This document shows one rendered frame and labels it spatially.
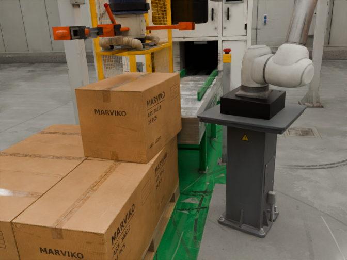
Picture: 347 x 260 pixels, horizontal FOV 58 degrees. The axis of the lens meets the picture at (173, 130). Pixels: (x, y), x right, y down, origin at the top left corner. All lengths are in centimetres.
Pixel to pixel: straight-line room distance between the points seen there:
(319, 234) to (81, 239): 146
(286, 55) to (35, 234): 138
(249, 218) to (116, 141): 96
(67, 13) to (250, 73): 205
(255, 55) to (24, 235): 138
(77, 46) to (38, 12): 1036
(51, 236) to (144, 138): 65
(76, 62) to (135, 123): 177
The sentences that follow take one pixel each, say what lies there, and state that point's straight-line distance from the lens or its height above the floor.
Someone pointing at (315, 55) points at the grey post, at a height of 75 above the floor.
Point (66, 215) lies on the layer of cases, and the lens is 135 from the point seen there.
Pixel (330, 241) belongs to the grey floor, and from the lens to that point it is 216.
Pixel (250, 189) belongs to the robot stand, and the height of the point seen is 29.
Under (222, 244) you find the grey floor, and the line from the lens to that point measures 199.
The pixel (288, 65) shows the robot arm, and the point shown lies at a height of 104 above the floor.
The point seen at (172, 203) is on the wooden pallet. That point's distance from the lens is 231.
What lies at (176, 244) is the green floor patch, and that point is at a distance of 198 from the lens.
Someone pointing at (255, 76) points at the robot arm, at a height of 97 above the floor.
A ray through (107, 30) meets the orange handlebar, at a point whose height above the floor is 124.
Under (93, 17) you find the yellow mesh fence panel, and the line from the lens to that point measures 375.
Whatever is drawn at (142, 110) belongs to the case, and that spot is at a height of 84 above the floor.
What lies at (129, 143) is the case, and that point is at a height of 65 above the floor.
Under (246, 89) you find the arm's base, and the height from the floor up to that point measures 89.
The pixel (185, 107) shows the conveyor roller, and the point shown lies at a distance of 276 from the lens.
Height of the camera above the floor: 125
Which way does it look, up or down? 19 degrees down
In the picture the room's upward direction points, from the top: 2 degrees counter-clockwise
